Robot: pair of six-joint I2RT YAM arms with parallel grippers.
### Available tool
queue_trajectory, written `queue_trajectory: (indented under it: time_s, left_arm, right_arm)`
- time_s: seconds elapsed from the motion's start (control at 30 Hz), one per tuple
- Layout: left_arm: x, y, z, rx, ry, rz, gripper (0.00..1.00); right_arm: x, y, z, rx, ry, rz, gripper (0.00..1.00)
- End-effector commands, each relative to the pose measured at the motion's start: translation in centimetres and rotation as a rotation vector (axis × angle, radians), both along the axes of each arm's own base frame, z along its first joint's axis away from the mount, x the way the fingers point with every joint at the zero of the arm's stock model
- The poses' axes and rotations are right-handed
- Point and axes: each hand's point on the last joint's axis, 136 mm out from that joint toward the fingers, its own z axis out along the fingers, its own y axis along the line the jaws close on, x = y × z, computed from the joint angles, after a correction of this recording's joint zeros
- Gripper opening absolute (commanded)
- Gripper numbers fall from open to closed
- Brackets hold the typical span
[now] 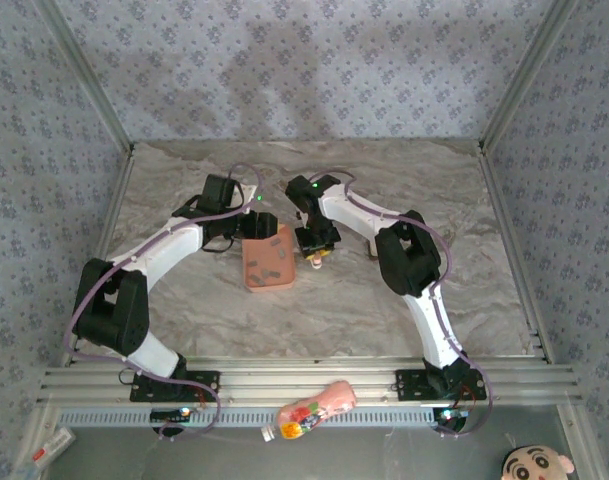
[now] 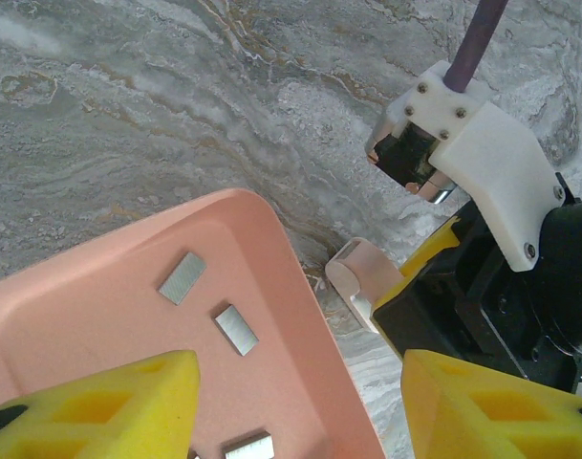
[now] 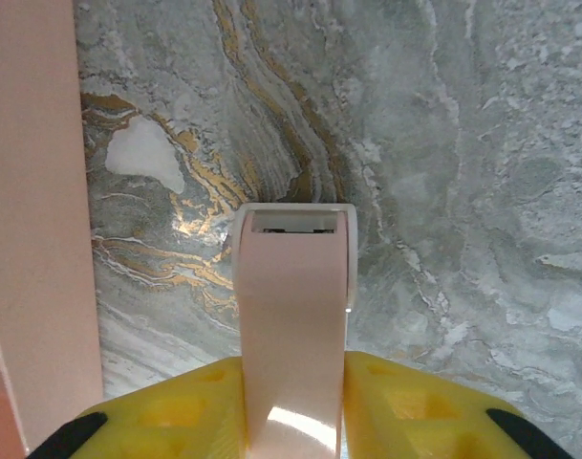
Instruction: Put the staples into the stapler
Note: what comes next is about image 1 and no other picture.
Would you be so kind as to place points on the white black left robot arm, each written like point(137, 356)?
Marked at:
point(174, 250)

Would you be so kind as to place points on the cartoon face plush doll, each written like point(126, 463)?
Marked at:
point(534, 465)

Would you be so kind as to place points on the pink plastic tray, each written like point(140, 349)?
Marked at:
point(269, 262)

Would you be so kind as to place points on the small circuit board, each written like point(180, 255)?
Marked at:
point(171, 414)
point(451, 414)

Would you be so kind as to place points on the pink printed plastic bottle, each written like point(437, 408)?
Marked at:
point(314, 410)

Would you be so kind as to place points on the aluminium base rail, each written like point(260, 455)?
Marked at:
point(309, 375)

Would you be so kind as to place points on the aluminium table side rail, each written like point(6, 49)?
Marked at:
point(504, 220)
point(111, 220)

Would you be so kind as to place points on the clear packet with red label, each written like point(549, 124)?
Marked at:
point(54, 447)

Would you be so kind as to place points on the aluminium frame post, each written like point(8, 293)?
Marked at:
point(529, 75)
point(84, 75)

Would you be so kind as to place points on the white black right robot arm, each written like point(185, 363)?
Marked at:
point(354, 212)

